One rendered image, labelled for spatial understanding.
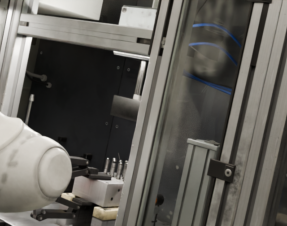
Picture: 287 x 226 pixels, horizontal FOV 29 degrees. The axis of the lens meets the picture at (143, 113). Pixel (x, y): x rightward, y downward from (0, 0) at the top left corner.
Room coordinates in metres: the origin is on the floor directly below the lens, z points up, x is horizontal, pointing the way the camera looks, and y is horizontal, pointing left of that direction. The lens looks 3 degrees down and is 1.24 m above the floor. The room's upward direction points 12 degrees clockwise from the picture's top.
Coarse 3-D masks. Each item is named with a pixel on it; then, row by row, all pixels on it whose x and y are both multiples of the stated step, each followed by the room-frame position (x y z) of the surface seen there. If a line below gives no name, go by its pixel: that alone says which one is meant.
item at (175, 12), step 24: (168, 0) 0.94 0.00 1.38; (168, 24) 0.95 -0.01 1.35; (24, 48) 1.21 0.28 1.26; (168, 48) 0.93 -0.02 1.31; (0, 72) 1.20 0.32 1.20; (24, 72) 1.22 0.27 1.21; (0, 96) 1.19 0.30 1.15; (144, 96) 0.94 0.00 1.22; (144, 144) 0.93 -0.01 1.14; (144, 168) 0.92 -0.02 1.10; (120, 216) 0.94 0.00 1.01
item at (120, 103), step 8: (144, 64) 1.22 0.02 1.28; (144, 72) 1.22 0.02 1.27; (144, 80) 1.22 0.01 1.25; (136, 88) 1.22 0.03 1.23; (120, 96) 1.22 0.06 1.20; (136, 96) 1.22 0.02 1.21; (112, 104) 1.23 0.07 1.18; (120, 104) 1.22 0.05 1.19; (128, 104) 1.20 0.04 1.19; (136, 104) 1.19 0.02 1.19; (112, 112) 1.23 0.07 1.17; (120, 112) 1.21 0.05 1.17; (128, 112) 1.20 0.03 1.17; (136, 112) 1.19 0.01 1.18; (136, 120) 1.18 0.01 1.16
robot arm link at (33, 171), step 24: (0, 120) 0.79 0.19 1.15; (0, 144) 0.77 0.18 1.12; (24, 144) 0.78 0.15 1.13; (48, 144) 0.78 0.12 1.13; (0, 168) 0.76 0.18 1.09; (24, 168) 0.75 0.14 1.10; (48, 168) 0.76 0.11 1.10; (0, 192) 0.77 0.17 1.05; (24, 192) 0.76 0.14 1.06; (48, 192) 0.76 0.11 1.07
